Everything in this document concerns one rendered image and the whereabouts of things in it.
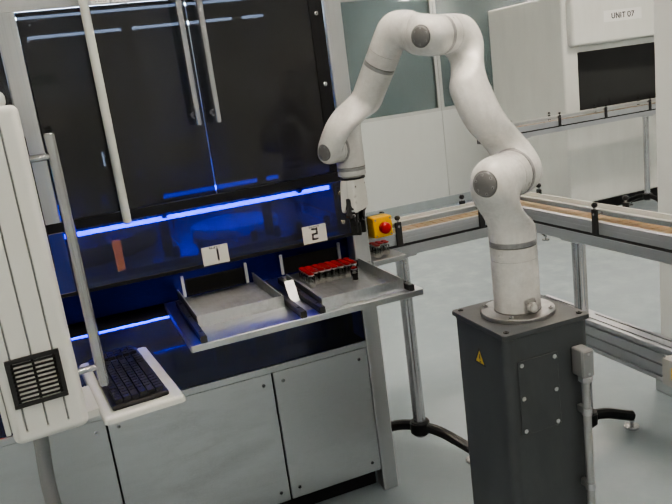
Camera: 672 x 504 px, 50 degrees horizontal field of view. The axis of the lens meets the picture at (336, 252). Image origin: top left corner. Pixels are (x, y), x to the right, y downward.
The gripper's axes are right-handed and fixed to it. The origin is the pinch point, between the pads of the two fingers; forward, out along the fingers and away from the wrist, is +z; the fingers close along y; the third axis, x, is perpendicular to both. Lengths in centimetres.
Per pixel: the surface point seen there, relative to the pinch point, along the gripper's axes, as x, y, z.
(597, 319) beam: 60, -65, 52
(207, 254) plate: -47.4, 13.1, 4.4
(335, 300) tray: -1.5, 18.5, 17.1
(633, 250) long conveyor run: 74, -46, 21
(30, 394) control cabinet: -44, 90, 15
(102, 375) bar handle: -35, 77, 16
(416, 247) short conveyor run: -1, -52, 21
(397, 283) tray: 12.2, 4.1, 16.5
